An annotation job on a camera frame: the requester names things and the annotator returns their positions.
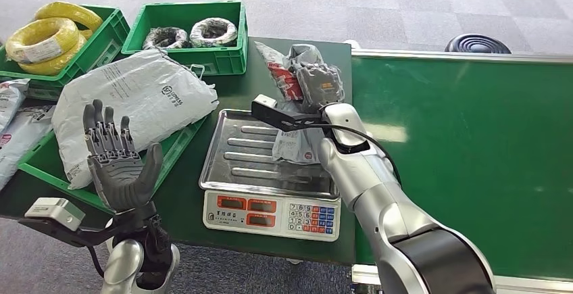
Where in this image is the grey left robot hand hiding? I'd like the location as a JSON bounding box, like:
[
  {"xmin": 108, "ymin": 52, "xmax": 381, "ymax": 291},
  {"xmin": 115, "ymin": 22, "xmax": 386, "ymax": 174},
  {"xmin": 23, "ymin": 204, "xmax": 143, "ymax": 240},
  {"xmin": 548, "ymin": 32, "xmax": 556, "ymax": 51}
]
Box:
[{"xmin": 82, "ymin": 99, "xmax": 165, "ymax": 215}]

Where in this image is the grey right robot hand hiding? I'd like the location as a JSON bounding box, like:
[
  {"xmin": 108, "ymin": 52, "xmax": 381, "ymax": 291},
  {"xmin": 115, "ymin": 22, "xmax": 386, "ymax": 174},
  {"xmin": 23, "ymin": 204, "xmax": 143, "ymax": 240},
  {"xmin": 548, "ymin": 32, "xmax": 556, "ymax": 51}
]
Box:
[{"xmin": 293, "ymin": 61, "xmax": 346, "ymax": 111}]

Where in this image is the grey plastic courier package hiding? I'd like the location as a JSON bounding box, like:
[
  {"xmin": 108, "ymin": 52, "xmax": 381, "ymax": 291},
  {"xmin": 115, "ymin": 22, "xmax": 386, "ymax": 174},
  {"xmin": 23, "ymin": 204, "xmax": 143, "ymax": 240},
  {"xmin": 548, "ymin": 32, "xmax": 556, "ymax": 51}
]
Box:
[{"xmin": 253, "ymin": 41, "xmax": 347, "ymax": 166}]

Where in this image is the large white express package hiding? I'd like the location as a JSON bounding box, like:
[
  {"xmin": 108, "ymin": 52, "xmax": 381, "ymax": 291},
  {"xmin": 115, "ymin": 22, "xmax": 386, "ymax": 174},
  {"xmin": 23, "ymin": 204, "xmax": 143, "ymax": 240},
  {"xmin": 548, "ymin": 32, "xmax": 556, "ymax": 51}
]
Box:
[{"xmin": 51, "ymin": 48, "xmax": 221, "ymax": 191}]

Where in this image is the green crate holding packages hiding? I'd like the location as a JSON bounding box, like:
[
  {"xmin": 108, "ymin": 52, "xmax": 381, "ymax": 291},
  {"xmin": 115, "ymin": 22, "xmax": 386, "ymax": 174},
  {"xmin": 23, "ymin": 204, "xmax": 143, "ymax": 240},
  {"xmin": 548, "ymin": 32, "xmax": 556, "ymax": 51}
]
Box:
[{"xmin": 17, "ymin": 116, "xmax": 208, "ymax": 216}]

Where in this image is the green crate with wrapped coils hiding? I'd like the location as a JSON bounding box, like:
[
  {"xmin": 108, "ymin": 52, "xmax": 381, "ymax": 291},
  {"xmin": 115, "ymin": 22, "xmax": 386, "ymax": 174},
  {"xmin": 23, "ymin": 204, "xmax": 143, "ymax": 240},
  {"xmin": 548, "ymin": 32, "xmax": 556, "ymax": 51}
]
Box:
[{"xmin": 121, "ymin": 0, "xmax": 249, "ymax": 76}]

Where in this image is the electronic scale with steel tray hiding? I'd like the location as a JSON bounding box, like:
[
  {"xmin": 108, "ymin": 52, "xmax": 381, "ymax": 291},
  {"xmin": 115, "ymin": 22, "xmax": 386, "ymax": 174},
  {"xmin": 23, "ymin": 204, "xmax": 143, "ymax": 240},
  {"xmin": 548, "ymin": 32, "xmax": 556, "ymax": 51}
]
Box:
[{"xmin": 199, "ymin": 108, "xmax": 343, "ymax": 243}]

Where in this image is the white printed courier bag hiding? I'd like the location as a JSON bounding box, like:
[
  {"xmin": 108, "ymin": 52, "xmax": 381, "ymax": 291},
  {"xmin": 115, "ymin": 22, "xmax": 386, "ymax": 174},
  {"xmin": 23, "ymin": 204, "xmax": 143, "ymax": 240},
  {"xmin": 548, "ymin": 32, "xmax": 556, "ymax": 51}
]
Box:
[
  {"xmin": 0, "ymin": 105, "xmax": 57, "ymax": 193},
  {"xmin": 0, "ymin": 78, "xmax": 32, "ymax": 134}
]

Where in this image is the green crate with yellow coils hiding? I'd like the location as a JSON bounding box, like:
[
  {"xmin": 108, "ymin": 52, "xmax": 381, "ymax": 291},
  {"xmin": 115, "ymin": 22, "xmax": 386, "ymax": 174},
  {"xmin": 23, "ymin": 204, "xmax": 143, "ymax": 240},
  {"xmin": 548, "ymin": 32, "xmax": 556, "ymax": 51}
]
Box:
[{"xmin": 0, "ymin": 3, "xmax": 131, "ymax": 101}]

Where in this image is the green conveyor belt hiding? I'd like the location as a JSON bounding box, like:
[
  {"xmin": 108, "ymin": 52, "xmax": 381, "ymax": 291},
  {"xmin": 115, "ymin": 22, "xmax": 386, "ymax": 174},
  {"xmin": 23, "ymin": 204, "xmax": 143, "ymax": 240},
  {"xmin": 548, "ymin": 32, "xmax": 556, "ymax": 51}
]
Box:
[{"xmin": 350, "ymin": 49, "xmax": 573, "ymax": 294}]

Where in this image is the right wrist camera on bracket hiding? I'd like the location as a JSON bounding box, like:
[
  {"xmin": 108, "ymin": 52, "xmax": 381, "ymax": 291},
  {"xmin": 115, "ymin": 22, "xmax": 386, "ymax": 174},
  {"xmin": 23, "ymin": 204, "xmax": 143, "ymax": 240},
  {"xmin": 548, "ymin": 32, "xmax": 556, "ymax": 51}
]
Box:
[{"xmin": 250, "ymin": 93, "xmax": 335, "ymax": 133}]

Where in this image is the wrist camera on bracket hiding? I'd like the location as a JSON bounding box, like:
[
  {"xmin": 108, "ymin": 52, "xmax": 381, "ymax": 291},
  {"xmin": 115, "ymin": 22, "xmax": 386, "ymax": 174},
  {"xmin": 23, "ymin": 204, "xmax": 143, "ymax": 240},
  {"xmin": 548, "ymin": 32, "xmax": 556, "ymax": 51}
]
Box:
[
  {"xmin": 250, "ymin": 93, "xmax": 335, "ymax": 133},
  {"xmin": 18, "ymin": 197, "xmax": 118, "ymax": 249}
]

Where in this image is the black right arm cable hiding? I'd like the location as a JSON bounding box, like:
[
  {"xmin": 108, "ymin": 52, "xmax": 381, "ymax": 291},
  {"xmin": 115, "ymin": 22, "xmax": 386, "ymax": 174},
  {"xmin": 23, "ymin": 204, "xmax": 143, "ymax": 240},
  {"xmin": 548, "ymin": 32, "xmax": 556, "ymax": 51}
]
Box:
[{"xmin": 320, "ymin": 123, "xmax": 404, "ymax": 188}]

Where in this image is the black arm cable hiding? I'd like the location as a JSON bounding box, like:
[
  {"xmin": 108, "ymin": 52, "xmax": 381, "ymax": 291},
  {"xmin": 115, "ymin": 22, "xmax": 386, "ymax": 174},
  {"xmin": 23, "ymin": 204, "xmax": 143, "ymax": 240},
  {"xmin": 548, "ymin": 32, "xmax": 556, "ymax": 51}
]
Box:
[
  {"xmin": 320, "ymin": 123, "xmax": 404, "ymax": 188},
  {"xmin": 86, "ymin": 243, "xmax": 107, "ymax": 280}
]

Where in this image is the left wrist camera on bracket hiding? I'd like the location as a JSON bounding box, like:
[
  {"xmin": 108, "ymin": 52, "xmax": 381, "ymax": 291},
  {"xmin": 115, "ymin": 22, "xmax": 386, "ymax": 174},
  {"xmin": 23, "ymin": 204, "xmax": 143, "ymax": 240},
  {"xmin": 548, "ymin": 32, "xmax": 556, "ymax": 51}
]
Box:
[{"xmin": 18, "ymin": 197, "xmax": 118, "ymax": 249}]

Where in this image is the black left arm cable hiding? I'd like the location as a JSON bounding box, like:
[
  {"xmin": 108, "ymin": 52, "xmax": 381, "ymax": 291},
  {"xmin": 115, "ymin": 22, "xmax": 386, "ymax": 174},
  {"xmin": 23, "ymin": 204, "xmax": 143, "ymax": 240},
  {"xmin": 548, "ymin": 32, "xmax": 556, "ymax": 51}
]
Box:
[{"xmin": 86, "ymin": 243, "xmax": 107, "ymax": 280}]

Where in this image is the plastic wrapped cable coil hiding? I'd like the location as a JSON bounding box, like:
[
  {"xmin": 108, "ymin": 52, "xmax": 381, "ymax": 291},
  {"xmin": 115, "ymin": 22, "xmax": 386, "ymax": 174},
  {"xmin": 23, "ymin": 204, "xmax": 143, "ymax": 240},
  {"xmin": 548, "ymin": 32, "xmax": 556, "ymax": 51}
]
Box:
[
  {"xmin": 189, "ymin": 17, "xmax": 239, "ymax": 49},
  {"xmin": 141, "ymin": 26, "xmax": 191, "ymax": 51}
]

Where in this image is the yellow wire coil with label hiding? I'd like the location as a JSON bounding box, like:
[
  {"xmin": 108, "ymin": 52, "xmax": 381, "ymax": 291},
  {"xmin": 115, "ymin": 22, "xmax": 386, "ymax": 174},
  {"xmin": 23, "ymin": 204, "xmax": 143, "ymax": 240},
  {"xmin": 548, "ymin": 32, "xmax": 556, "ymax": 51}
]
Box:
[{"xmin": 5, "ymin": 17, "xmax": 82, "ymax": 64}]

